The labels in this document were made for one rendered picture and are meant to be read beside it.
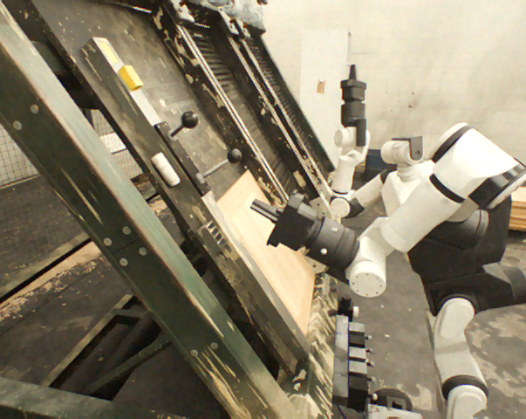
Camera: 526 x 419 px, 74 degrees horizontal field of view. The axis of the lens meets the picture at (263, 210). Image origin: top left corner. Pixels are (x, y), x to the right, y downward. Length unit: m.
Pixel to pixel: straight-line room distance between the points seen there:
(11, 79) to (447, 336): 1.26
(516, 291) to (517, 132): 5.52
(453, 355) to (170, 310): 0.98
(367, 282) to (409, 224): 0.13
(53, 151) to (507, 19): 6.25
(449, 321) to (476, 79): 5.45
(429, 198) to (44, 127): 0.64
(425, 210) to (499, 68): 5.92
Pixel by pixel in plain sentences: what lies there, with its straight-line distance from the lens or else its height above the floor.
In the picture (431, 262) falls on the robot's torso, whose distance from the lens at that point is 1.10.
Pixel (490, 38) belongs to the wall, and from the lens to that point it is 6.46.
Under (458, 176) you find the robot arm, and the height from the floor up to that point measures 1.49.
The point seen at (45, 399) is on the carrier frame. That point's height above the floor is 0.79.
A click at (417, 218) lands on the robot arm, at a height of 1.41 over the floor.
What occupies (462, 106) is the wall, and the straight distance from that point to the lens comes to 6.44.
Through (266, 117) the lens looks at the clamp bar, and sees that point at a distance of 1.74.
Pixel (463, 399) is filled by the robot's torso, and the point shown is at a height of 0.63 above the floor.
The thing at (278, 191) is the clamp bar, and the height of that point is 1.22.
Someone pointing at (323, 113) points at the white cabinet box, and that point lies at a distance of 4.99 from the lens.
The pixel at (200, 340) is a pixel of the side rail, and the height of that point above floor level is 1.14.
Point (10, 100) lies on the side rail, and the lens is 0.73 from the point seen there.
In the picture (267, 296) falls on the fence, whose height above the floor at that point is 1.09.
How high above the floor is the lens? 1.65
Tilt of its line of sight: 23 degrees down
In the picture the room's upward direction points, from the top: straight up
